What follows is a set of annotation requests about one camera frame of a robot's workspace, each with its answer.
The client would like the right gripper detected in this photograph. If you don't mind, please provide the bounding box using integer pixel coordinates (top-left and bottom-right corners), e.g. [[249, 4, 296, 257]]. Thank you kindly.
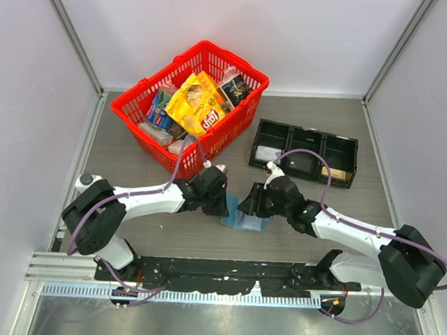
[[237, 181, 292, 219]]

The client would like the blue card holder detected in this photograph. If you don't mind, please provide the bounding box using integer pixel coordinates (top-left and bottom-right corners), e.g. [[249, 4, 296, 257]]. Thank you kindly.
[[221, 193, 273, 232]]

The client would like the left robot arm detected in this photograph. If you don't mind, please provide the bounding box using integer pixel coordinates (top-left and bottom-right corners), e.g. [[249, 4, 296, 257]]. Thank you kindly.
[[61, 164, 228, 281]]

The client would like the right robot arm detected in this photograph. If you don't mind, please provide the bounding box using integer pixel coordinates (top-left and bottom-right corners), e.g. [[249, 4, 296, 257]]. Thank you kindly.
[[238, 176, 447, 308]]

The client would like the white card in tray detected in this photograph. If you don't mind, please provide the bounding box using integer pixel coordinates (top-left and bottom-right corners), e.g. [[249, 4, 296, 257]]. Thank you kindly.
[[254, 145, 283, 163]]

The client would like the gold card in tray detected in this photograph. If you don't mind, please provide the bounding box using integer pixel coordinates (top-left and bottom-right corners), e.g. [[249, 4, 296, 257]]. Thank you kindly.
[[320, 166, 348, 181]]

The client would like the black three-compartment tray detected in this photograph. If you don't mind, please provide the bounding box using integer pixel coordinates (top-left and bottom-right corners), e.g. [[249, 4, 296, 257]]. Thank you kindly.
[[249, 118, 359, 189]]

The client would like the pink wrapped packet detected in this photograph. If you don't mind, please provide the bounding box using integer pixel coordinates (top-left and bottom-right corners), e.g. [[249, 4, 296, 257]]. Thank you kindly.
[[168, 139, 193, 155]]

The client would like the clear wrapped packet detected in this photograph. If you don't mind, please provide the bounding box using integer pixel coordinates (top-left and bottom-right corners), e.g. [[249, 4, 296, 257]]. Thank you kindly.
[[138, 121, 174, 146]]

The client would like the red plastic shopping basket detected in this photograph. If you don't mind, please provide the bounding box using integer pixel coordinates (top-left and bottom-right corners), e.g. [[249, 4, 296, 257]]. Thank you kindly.
[[111, 40, 270, 172]]

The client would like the yellow Lays chips bag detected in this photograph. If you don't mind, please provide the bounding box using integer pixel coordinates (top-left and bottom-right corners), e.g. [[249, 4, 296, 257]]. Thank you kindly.
[[165, 71, 226, 137]]

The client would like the blue green packet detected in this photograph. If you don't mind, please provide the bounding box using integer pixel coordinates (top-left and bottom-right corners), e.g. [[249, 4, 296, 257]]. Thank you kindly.
[[147, 90, 173, 130]]

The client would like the black snack box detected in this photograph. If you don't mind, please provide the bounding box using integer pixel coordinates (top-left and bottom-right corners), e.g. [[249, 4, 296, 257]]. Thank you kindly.
[[217, 73, 252, 108]]

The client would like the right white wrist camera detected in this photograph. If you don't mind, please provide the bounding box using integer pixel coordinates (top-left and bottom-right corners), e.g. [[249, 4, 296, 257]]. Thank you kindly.
[[264, 161, 285, 190]]

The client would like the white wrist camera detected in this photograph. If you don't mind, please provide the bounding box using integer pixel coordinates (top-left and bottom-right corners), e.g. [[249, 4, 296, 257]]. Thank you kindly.
[[203, 160, 228, 175], [264, 161, 285, 190]]

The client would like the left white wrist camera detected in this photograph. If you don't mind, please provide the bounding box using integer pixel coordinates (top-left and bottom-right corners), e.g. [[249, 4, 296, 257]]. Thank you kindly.
[[203, 160, 228, 175]]

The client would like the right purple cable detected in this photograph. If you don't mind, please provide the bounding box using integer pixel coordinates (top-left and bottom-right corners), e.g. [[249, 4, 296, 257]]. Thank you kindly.
[[264, 147, 447, 330]]

